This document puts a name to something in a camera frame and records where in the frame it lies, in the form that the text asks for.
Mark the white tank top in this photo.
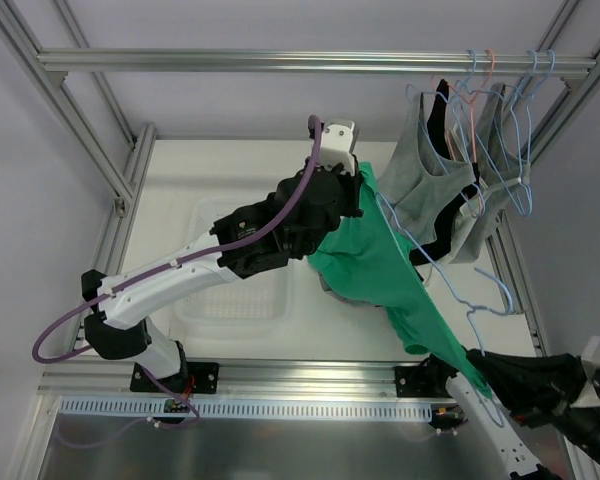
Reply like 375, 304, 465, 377
419, 94, 486, 286

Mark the light grey tank top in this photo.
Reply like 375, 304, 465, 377
319, 89, 481, 306

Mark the blue hanger far right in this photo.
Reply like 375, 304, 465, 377
505, 49, 556, 217

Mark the white slotted cable duct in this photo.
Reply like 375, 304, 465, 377
59, 397, 433, 423

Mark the aluminium front rail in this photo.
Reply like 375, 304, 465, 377
37, 357, 576, 399

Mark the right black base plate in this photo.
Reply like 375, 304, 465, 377
393, 365, 450, 399

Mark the dark grey tank top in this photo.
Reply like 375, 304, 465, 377
450, 82, 532, 264

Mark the pink wire hanger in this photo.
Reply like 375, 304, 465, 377
431, 48, 496, 219

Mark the aluminium hanging rail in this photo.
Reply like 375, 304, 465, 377
36, 46, 599, 77

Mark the black tank top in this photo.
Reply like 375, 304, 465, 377
422, 79, 480, 262

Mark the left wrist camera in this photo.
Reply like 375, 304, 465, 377
319, 118, 359, 176

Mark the green tank top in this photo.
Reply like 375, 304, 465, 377
308, 162, 491, 398

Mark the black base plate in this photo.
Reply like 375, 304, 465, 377
393, 365, 450, 399
129, 361, 220, 395

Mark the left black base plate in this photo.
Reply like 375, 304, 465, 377
129, 361, 220, 395

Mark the left aluminium frame post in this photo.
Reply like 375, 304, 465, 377
0, 1, 157, 273

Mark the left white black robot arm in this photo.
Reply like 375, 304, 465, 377
81, 165, 362, 392

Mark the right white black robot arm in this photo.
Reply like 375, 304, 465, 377
418, 337, 600, 479

